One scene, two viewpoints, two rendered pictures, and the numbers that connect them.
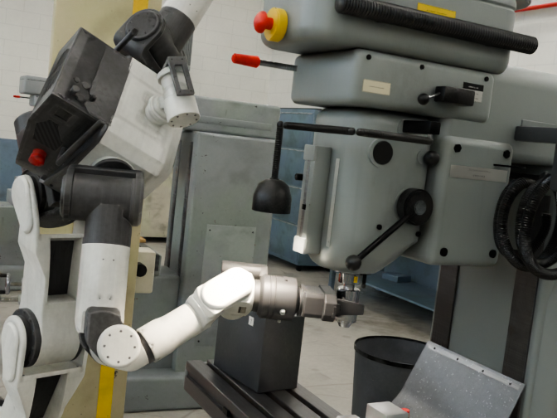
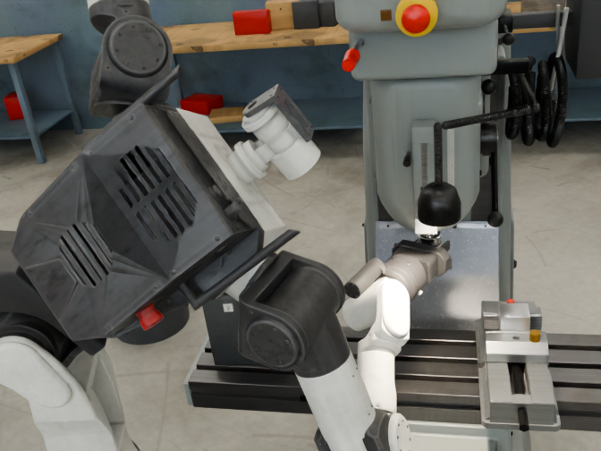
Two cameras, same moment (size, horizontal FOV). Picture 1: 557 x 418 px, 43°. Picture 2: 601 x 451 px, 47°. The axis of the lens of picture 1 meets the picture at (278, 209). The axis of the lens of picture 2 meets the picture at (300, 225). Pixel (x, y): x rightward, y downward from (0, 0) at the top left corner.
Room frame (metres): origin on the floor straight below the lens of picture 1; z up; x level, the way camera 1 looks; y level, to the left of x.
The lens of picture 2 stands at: (0.79, 0.93, 1.98)
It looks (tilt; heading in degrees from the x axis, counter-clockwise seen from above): 28 degrees down; 313
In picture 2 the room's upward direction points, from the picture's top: 7 degrees counter-clockwise
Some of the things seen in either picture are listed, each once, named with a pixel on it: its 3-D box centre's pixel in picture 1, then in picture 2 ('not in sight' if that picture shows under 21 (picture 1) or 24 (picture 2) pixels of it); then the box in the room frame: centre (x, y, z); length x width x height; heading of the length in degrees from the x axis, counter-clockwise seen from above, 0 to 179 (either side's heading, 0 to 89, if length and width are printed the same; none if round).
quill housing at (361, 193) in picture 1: (362, 190); (427, 140); (1.44, -0.16, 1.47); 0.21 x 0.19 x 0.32; 28
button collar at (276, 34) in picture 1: (275, 25); (417, 14); (1.33, 0.04, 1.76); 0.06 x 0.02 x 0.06; 28
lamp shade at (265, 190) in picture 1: (273, 194); (438, 199); (1.32, 0.01, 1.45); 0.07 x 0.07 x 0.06
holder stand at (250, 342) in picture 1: (258, 338); (257, 314); (1.80, 0.02, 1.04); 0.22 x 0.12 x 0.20; 35
